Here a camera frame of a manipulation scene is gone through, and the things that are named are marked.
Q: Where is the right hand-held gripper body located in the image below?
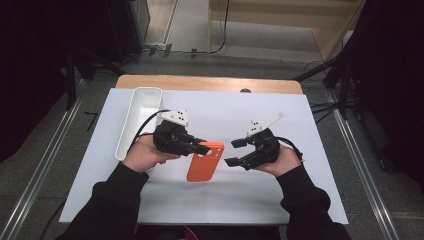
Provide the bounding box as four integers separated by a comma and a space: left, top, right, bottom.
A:
243, 112, 285, 172

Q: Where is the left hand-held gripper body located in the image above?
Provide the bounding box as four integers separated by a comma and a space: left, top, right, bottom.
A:
152, 109, 201, 157

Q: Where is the orange phone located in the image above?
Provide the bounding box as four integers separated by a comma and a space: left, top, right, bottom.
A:
186, 141, 225, 183

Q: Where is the long white plastic bin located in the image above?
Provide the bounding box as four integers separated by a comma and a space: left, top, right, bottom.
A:
114, 86, 164, 162

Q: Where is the person's right hand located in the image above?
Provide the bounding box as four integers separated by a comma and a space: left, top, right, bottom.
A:
253, 143, 303, 178

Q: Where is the person's left hand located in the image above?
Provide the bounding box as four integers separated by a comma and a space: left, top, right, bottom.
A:
122, 133, 181, 174

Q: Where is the white board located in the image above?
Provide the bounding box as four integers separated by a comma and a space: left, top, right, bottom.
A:
59, 88, 349, 225

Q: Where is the wooden table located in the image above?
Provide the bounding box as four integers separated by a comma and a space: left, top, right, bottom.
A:
115, 74, 304, 95

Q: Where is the black metal stand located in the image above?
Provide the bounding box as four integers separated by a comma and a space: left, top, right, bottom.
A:
64, 49, 124, 111
294, 56, 354, 121

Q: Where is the dark cabinet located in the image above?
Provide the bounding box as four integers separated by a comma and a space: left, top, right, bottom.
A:
106, 0, 151, 64

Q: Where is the light wooden shelf unit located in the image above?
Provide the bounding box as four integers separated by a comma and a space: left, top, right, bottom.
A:
208, 0, 366, 63

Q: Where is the black curtain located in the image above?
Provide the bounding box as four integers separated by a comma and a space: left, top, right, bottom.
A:
0, 0, 111, 164
346, 0, 424, 188

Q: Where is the left hand-held gripper cable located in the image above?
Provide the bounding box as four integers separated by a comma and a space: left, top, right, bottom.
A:
131, 109, 171, 151

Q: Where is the aluminium floor rail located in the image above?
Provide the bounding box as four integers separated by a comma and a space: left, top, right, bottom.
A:
324, 89, 401, 240
0, 78, 86, 240

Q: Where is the black hanging cable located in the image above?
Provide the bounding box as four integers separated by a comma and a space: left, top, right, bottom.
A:
194, 0, 231, 55

